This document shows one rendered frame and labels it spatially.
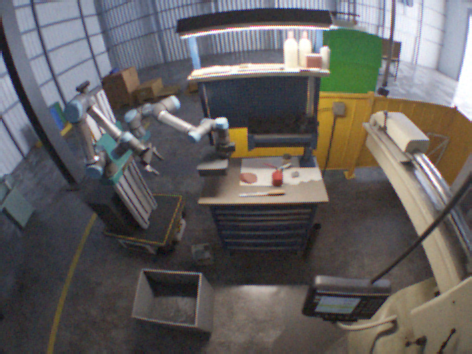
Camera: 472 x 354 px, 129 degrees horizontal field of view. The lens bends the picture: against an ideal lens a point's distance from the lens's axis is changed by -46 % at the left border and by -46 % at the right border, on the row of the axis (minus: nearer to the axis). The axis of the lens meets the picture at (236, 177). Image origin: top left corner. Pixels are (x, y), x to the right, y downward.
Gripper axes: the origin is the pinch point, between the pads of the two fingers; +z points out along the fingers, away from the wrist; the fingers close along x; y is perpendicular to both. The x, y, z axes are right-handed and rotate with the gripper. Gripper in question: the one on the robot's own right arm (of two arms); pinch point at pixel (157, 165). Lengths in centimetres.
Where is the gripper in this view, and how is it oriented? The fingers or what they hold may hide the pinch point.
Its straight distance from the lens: 142.9
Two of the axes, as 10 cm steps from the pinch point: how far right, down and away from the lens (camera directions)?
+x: 0.1, 7.8, -6.3
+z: 4.9, 5.4, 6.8
